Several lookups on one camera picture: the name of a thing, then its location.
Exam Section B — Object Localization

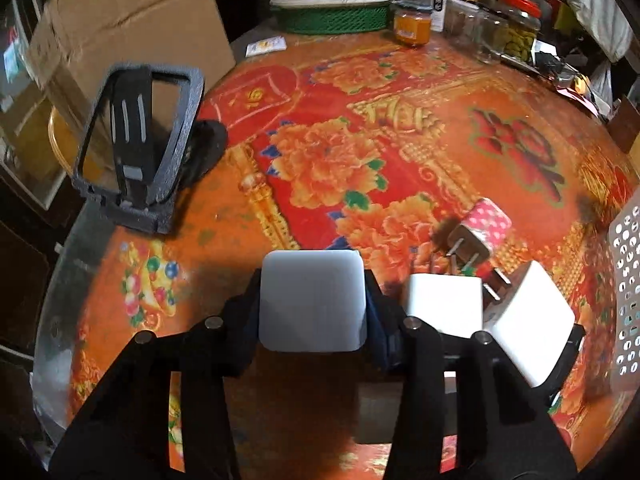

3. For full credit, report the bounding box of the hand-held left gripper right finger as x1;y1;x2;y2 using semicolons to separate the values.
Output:
365;270;581;480

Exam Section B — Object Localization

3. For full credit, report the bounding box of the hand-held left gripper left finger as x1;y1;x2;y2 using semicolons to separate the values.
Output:
47;267;263;480

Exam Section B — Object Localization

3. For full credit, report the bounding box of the white square charger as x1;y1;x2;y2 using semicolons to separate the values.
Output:
258;249;368;353

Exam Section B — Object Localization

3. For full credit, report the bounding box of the white perforated plastic basket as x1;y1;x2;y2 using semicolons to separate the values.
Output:
607;204;640;391

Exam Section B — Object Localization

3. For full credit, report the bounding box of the white plug charger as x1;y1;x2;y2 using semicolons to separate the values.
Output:
402;272;483;339
481;260;577;388

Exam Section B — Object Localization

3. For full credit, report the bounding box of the pink polka dot charger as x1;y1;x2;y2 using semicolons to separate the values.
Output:
447;199;513;293

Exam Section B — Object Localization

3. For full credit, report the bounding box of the black phone stand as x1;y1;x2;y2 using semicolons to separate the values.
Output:
71;62;228;235

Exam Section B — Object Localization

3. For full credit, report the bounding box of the small printed card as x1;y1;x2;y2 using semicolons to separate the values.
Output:
245;36;287;57

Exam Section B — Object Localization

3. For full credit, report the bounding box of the orange-filled glass jar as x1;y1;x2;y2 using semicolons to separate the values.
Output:
391;2;433;48

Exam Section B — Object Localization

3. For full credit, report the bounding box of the green woven basket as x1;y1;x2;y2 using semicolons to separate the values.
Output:
272;2;393;36

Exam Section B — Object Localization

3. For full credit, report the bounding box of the empty clear glass jar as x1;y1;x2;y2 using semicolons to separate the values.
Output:
445;0;483;43
472;10;510;65

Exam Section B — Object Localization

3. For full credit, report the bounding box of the green pickle jar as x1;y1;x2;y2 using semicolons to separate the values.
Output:
500;0;543;63

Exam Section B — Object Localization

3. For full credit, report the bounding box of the large cardboard box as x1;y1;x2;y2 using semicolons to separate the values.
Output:
25;0;237;126

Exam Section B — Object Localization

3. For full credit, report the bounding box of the beige tote bag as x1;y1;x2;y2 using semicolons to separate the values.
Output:
567;0;636;63

